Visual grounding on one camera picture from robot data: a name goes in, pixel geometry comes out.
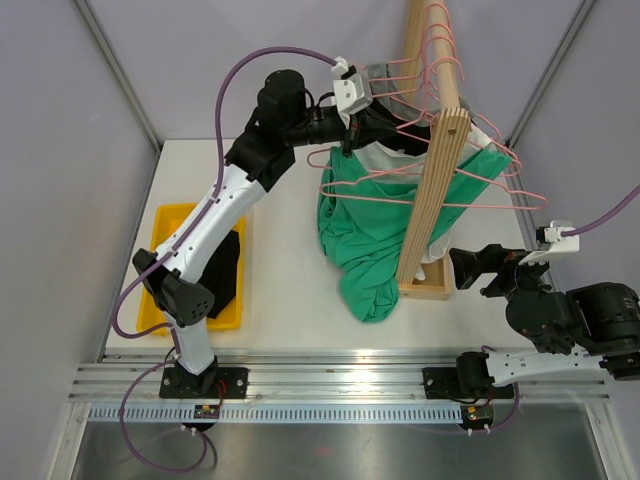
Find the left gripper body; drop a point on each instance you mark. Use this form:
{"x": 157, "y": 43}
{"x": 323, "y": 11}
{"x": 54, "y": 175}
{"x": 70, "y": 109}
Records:
{"x": 352, "y": 135}

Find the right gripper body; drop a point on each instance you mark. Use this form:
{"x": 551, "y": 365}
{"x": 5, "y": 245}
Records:
{"x": 511, "y": 274}

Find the green tank top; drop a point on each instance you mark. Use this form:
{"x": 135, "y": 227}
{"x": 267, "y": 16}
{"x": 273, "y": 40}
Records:
{"x": 361, "y": 227}

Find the black tank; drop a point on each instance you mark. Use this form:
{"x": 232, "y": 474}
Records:
{"x": 412, "y": 140}
{"x": 220, "y": 273}

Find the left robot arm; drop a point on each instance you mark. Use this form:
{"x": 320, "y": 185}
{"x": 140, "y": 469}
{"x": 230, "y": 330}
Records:
{"x": 281, "y": 121}

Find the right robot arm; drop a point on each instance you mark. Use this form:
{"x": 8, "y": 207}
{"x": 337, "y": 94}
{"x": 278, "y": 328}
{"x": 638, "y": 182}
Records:
{"x": 590, "y": 328}

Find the wooden hanger rack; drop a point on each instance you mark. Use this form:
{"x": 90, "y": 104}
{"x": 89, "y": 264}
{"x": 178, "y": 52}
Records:
{"x": 448, "y": 134}

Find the white tank top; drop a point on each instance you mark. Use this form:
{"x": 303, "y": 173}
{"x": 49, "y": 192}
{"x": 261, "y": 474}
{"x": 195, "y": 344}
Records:
{"x": 464, "y": 189}

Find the grey tank top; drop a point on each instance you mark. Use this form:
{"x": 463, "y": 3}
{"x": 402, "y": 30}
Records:
{"x": 413, "y": 94}

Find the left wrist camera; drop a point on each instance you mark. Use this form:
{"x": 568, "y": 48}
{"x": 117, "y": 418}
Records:
{"x": 352, "y": 90}

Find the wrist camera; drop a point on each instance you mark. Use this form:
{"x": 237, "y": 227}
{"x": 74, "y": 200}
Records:
{"x": 352, "y": 90}
{"x": 555, "y": 241}

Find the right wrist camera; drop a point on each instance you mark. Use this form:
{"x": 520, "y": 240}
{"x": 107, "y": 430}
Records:
{"x": 555, "y": 241}

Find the right aluminium frame post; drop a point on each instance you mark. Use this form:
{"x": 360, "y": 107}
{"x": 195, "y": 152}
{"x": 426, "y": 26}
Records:
{"x": 574, "y": 28}

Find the aluminium frame post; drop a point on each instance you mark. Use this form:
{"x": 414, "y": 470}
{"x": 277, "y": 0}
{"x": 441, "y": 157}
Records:
{"x": 574, "y": 28}
{"x": 98, "y": 36}

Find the left aluminium frame post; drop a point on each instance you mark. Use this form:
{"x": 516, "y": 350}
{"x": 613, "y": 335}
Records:
{"x": 98, "y": 36}

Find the aluminium mounting rail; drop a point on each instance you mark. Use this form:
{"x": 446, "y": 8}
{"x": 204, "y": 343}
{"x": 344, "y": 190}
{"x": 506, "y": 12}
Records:
{"x": 352, "y": 376}

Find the slotted cable duct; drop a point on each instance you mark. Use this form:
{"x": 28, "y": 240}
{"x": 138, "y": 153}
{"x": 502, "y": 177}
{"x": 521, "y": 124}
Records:
{"x": 279, "y": 414}

